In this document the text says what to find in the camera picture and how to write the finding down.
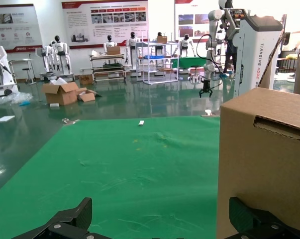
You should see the clear plastic wrap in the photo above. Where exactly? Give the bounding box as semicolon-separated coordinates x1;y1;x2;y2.
0;91;34;106

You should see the green table cloth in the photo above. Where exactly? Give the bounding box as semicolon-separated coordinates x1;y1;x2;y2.
0;116;221;239

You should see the white shelf frame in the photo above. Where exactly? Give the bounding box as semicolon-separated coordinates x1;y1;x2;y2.
136;29;180;85

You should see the wide wall poster red header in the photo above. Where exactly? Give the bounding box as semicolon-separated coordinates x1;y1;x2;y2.
61;0;150;50

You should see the black cobot claw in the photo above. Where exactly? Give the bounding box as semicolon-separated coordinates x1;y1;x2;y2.
199;79;214;99

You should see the small white table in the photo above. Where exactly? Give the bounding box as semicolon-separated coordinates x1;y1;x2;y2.
8;58;35;84

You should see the green covered table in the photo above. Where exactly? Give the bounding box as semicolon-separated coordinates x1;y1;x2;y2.
171;56;208;72

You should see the small open cardboard carton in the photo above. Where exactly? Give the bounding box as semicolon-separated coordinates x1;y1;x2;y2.
76;87;102;103

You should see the small printed cardboard carton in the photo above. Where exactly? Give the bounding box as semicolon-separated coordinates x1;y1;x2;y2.
79;74;94;85

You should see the brown cardboard mailer box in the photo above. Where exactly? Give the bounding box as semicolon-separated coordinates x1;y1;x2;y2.
216;29;300;239

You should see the wall poster with dark photos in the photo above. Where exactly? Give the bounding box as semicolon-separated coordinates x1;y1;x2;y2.
174;0;225;43

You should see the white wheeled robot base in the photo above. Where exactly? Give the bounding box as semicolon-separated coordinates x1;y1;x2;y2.
0;45;19;97

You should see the white Tianqing machine tower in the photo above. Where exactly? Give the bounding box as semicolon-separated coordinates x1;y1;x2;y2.
233;8;284;98

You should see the metal workshop cart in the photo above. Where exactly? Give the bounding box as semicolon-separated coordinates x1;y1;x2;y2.
89;53;127;83

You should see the white foam board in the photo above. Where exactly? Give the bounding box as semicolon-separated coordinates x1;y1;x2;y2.
0;115;16;124

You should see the large open cardboard carton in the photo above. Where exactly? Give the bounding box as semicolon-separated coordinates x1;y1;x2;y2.
41;77;80;106

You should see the wall poster with icons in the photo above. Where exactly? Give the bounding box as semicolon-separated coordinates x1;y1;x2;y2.
0;3;44;53

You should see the person in dark clothes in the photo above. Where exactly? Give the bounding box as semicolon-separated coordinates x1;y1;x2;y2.
218;0;239;77

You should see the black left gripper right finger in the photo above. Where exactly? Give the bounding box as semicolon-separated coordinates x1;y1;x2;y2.
224;196;300;239

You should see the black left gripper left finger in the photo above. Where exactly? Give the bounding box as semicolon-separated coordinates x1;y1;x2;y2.
12;197;105;239

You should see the red stool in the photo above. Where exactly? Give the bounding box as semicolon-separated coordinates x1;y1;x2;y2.
189;65;203;85

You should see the white humanoid robot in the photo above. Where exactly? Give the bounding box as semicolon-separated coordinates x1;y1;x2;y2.
103;34;118;54
124;31;142;77
52;34;75;82
153;31;169;65
39;41;56;80
177;33;198;74

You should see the black stool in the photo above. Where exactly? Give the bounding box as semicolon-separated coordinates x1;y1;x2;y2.
22;67;38;86

